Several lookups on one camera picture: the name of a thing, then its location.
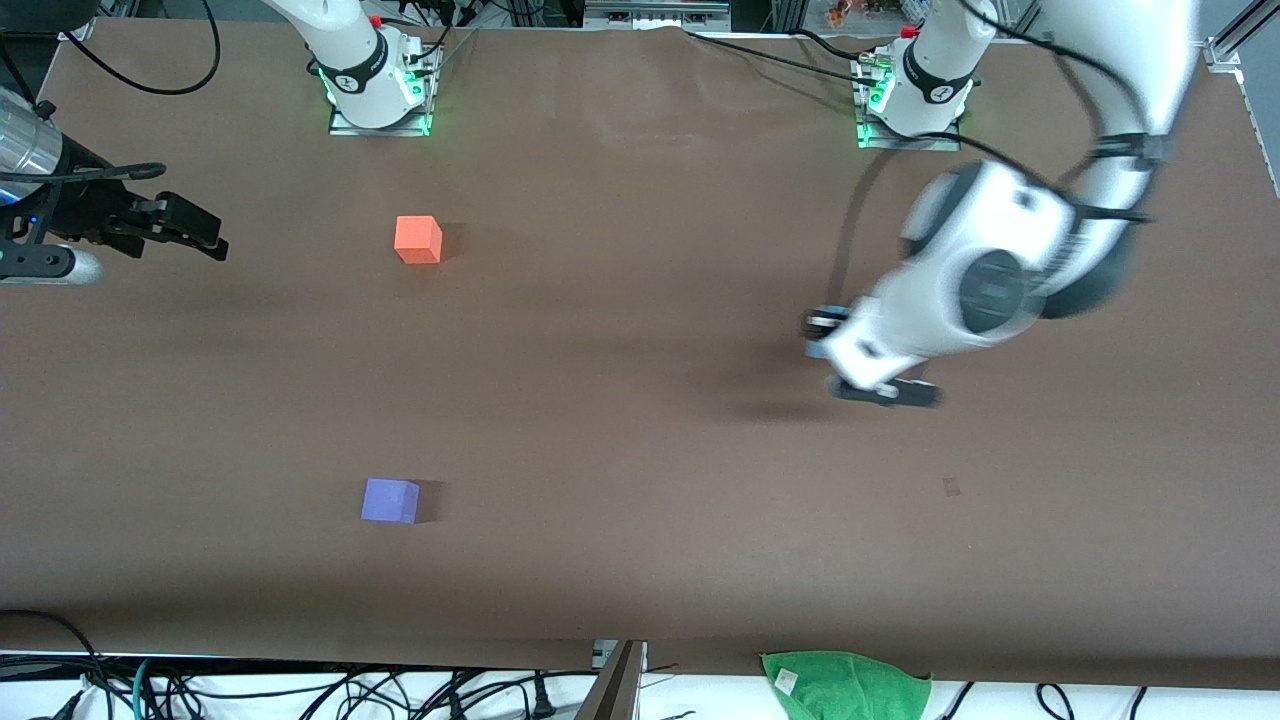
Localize long black base cable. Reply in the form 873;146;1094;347
684;28;881;87

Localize black cable with plug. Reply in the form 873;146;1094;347
330;668;601;720

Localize aluminium frame rail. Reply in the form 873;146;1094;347
584;0;733;32

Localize short black base cable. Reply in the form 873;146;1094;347
797;28;873;59

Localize brown table cover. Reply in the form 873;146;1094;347
0;18;1280;691

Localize purple foam block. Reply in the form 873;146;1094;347
360;478;421;525

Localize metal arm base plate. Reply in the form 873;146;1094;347
328;45;435;138
854;55;964;153

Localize aluminium corner bracket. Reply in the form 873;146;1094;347
1204;30;1253;75

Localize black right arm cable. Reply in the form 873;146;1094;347
58;0;222;97

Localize colourful toy pile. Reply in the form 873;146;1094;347
824;0;926;28

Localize orange foam block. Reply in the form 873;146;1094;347
394;215;444;265

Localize grey metal post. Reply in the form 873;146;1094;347
575;640;649;720

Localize green microfibre cloth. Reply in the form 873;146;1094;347
761;650;933;720

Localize black looped floor cable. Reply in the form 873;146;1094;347
0;609;113;720

